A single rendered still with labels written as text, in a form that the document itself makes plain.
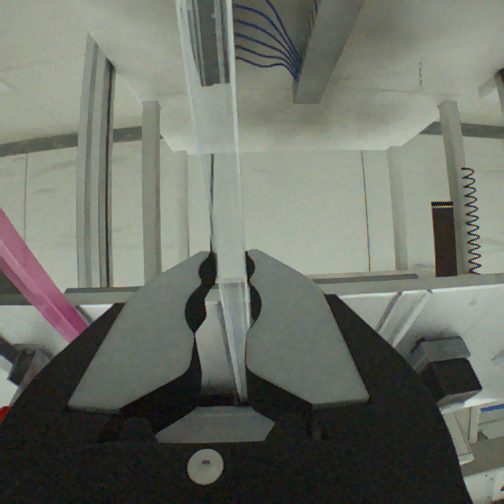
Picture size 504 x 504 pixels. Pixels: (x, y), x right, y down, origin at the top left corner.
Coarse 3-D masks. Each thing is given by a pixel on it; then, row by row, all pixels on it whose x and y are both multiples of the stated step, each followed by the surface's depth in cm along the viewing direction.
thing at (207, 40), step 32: (192, 0) 6; (224, 0) 6; (192, 32) 7; (224, 32) 7; (192, 64) 7; (224, 64) 7; (192, 96) 8; (224, 96) 8; (224, 128) 8; (224, 160) 9; (224, 192) 10; (224, 224) 11; (224, 256) 12; (224, 288) 14
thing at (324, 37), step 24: (264, 0) 29; (312, 0) 31; (336, 0) 28; (360, 0) 28; (312, 24) 33; (336, 24) 32; (240, 48) 39; (312, 48) 36; (336, 48) 36; (312, 72) 42; (312, 96) 48
